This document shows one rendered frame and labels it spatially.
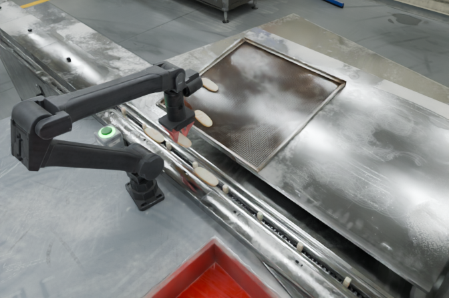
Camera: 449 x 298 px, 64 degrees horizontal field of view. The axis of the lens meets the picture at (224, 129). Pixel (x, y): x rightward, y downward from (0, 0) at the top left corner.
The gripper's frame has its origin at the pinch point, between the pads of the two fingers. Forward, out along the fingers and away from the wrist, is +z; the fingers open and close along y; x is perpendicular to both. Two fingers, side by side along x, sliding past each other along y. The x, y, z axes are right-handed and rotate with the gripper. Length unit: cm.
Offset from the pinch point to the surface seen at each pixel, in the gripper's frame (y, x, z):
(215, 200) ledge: -6.2, -22.5, 7.2
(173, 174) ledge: -8.2, -5.2, 7.2
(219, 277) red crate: -20.8, -38.6, 10.7
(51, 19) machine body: 21, 145, 13
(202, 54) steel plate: 54, 48, 12
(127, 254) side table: -33.7, -15.7, 11.1
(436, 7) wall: 369, 28, 88
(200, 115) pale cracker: 14.1, 5.5, 3.0
